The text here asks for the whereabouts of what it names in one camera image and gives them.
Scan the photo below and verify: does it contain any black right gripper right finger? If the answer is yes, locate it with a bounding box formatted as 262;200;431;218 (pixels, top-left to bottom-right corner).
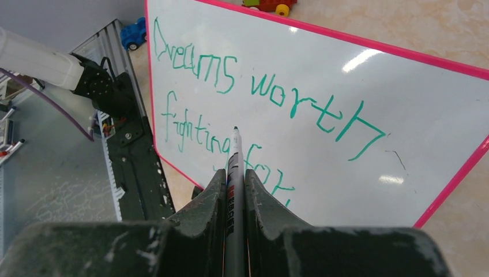
245;170;452;276

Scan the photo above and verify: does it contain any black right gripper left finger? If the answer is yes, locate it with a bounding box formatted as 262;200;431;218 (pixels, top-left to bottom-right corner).
1;169;226;276

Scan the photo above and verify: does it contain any green capped whiteboard marker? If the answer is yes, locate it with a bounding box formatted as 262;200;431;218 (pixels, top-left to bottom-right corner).
224;127;245;276

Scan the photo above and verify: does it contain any pink framed whiteboard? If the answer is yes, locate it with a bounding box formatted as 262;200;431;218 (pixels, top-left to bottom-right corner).
146;1;488;227

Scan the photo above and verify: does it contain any black whiteboard foot clip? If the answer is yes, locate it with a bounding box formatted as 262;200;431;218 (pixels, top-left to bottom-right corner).
191;186;203;200

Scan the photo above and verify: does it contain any blue toy car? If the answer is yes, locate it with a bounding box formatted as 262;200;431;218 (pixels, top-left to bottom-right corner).
119;17;147;51

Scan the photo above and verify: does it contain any red yellow green toy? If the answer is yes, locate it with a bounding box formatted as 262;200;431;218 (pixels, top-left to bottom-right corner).
241;0;298;17

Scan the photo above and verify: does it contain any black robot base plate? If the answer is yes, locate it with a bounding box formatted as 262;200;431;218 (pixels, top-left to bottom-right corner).
107;73;175;220

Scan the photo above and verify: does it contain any white slotted cable duct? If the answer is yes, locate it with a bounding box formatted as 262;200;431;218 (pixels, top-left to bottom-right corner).
96;110;125;222

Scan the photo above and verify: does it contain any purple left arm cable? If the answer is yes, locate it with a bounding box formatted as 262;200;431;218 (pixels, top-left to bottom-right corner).
0;68;96;143

